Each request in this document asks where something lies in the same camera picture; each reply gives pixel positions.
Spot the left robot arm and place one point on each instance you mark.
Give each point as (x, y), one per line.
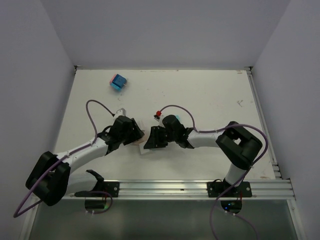
(50, 176)

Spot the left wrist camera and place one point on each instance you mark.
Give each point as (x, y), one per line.
(120, 112)

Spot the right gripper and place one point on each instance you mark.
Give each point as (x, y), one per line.
(154, 141)

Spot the aluminium mounting rail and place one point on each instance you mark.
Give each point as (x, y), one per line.
(203, 190)

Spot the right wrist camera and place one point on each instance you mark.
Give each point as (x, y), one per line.
(158, 116)

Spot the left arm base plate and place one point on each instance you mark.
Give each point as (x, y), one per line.
(110, 187)

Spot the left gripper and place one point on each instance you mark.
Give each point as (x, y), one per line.
(136, 132)

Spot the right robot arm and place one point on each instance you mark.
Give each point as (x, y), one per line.
(239, 145)

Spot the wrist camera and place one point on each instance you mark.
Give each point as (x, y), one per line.
(158, 116)
(120, 112)

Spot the white charger plug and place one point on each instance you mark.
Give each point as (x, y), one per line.
(142, 150)

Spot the beige cube socket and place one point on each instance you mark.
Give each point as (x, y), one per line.
(140, 133)

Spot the blue pink cube socket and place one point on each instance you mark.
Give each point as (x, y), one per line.
(118, 82)

